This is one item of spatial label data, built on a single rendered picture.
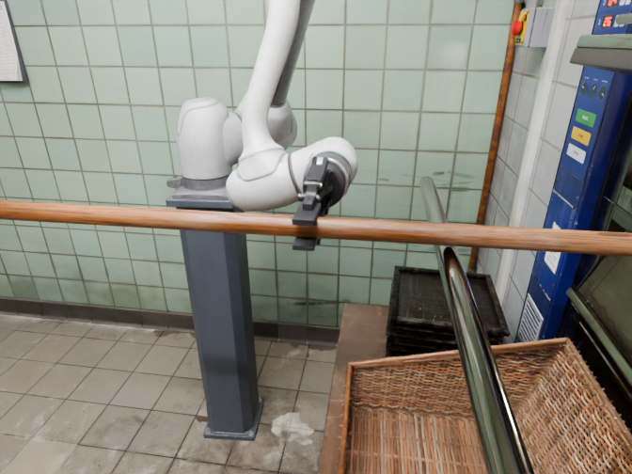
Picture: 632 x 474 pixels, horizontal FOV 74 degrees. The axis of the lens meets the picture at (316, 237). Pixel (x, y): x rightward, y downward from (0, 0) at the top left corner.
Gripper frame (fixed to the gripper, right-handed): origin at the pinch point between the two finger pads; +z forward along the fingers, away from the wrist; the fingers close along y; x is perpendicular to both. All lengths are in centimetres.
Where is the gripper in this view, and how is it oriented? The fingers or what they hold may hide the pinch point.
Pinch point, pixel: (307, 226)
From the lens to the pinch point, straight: 59.7
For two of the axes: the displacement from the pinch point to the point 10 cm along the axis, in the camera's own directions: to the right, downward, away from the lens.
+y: 0.0, 9.1, 4.2
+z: -1.5, 4.2, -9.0
